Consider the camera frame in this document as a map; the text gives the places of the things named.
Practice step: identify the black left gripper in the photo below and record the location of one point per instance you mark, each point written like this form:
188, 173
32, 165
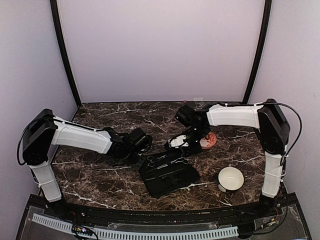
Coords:
138, 165

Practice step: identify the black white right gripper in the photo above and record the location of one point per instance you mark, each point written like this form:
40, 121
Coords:
190, 151

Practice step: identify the silver scissors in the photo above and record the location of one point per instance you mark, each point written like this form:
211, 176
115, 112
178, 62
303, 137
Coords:
153, 160
180, 159

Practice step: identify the black zippered tool case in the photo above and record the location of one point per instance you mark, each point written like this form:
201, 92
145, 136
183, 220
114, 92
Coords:
164, 177

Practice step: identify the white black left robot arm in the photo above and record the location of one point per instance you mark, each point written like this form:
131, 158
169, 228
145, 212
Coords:
47, 130

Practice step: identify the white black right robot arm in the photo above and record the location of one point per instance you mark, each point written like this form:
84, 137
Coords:
267, 119

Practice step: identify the red patterned white bowl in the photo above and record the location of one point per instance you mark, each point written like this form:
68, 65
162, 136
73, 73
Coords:
209, 141

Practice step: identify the blue white bowl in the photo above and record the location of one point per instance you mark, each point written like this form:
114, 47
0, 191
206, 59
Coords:
230, 179

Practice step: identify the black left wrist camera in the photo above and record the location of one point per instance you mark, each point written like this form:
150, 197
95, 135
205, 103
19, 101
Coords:
139, 141

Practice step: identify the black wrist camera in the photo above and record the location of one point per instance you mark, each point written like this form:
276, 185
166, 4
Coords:
139, 141
184, 115

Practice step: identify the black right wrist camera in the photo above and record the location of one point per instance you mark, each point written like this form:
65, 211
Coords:
184, 115

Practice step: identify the black front table rail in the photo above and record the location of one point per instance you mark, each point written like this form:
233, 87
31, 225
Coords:
233, 215

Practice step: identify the white slotted cable duct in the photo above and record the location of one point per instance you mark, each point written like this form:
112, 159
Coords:
117, 231

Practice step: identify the black right frame post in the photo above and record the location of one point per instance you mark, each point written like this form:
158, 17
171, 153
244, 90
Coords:
259, 51

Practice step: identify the black frame post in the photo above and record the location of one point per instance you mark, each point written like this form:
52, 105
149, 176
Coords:
63, 52
259, 51

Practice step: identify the black left frame post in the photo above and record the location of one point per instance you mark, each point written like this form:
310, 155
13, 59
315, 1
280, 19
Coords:
63, 52

